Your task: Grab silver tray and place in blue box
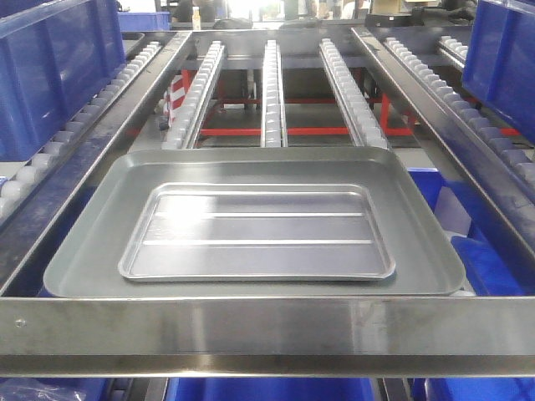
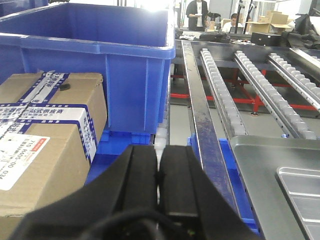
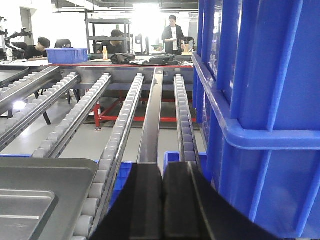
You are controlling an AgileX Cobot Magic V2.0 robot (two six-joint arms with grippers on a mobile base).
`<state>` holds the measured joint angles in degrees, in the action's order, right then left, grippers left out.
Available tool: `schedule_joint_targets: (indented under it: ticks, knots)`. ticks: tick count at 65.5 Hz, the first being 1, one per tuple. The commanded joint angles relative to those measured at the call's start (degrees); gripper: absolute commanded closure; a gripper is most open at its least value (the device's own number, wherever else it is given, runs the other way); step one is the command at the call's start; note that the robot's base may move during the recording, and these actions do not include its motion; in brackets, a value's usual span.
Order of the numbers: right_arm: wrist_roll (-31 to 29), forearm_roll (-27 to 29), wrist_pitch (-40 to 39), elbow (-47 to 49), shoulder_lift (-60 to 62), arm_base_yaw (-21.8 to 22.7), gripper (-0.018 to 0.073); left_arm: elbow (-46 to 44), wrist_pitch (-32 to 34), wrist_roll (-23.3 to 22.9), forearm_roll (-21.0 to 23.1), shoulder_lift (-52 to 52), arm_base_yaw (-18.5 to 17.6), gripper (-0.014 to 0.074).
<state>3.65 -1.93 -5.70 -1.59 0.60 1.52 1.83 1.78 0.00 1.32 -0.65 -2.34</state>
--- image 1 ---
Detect small silver ribbed tray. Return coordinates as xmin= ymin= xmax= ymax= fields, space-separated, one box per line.
xmin=118 ymin=182 xmax=395 ymax=282

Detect large grey metal tray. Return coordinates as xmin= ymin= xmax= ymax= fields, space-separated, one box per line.
xmin=43 ymin=147 xmax=466 ymax=297

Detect centre white roller track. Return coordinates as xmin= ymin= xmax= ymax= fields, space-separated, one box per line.
xmin=261 ymin=40 xmax=288 ymax=148

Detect white roller track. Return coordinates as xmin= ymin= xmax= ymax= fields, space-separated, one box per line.
xmin=319 ymin=38 xmax=390 ymax=150
xmin=261 ymin=40 xmax=288 ymax=148
xmin=161 ymin=41 xmax=225 ymax=150

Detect left white roller track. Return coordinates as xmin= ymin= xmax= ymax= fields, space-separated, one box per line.
xmin=161 ymin=41 xmax=225 ymax=150

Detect right white roller track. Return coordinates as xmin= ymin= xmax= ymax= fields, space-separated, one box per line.
xmin=319 ymin=38 xmax=390 ymax=150

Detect blue bin bottom centre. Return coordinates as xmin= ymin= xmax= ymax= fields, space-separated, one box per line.
xmin=166 ymin=378 xmax=375 ymax=400

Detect blue bin below right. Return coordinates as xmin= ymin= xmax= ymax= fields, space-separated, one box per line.
xmin=409 ymin=168 xmax=534 ymax=296

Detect far right roller track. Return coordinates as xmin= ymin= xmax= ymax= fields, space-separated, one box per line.
xmin=385 ymin=37 xmax=534 ymax=189

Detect far left roller track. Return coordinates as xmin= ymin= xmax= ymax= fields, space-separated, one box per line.
xmin=1 ymin=41 xmax=162 ymax=221

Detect blue bin upper left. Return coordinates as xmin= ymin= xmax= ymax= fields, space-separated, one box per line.
xmin=1 ymin=1 xmax=125 ymax=161

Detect blue bin upper right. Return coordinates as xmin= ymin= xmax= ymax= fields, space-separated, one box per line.
xmin=462 ymin=1 xmax=534 ymax=141

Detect red white striped post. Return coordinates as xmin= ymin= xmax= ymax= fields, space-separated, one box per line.
xmin=163 ymin=74 xmax=186 ymax=126

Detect red steel floor frame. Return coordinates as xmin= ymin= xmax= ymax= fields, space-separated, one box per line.
xmin=201 ymin=69 xmax=415 ymax=140

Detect steel rack front rail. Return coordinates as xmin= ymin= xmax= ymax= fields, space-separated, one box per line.
xmin=1 ymin=297 xmax=534 ymax=378

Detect right steel divider rail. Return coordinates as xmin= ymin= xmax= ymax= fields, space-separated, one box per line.
xmin=352 ymin=28 xmax=534 ymax=267

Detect steel divider rail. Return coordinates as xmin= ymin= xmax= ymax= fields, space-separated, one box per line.
xmin=352 ymin=28 xmax=534 ymax=267
xmin=1 ymin=31 xmax=194 ymax=297

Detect left steel divider rail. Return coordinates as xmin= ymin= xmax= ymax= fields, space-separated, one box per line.
xmin=1 ymin=31 xmax=194 ymax=297

